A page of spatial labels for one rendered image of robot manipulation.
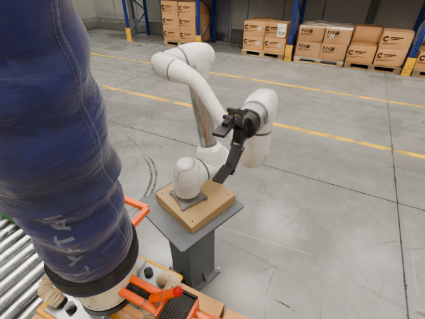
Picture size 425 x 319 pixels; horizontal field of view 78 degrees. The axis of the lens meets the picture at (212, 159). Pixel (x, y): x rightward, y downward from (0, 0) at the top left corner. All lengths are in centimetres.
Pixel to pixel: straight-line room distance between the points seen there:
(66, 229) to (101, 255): 11
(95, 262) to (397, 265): 243
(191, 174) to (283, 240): 134
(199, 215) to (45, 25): 127
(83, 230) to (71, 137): 21
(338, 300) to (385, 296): 36
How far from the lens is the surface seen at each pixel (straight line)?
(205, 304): 110
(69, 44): 45
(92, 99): 50
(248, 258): 234
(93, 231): 60
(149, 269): 95
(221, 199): 160
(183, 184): 144
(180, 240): 150
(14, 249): 211
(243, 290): 220
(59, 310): 100
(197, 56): 130
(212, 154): 149
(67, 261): 67
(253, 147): 91
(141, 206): 101
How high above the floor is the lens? 194
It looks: 36 degrees down
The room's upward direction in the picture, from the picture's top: straight up
